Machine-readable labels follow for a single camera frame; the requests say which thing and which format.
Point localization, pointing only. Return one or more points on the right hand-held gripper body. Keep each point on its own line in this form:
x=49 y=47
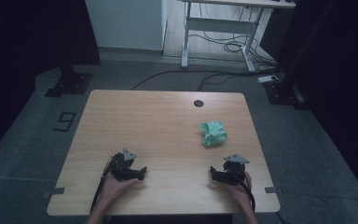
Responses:
x=234 y=171

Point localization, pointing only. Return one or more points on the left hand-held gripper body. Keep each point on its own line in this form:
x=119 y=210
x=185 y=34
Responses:
x=121 y=168

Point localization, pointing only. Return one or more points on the person's right hand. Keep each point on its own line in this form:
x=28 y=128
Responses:
x=238 y=191

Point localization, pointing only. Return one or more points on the person's left hand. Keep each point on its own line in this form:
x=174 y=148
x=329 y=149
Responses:
x=113 y=188

